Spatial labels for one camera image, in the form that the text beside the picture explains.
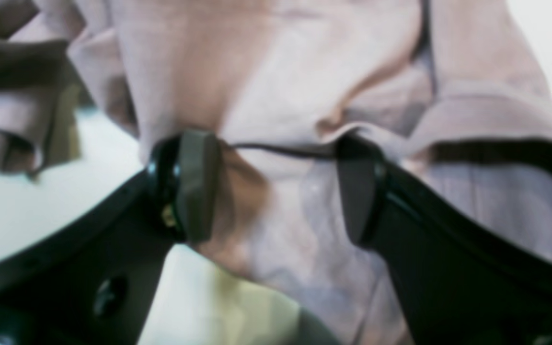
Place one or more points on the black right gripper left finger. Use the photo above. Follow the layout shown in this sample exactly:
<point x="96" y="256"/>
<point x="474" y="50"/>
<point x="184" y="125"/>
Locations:
<point x="94" y="282"/>

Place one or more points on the pink t-shirt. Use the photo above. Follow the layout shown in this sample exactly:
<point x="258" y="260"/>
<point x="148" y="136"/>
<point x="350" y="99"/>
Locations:
<point x="449" y="90"/>

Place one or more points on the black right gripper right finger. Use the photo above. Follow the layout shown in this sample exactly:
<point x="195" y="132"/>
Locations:
<point x="457" y="283"/>

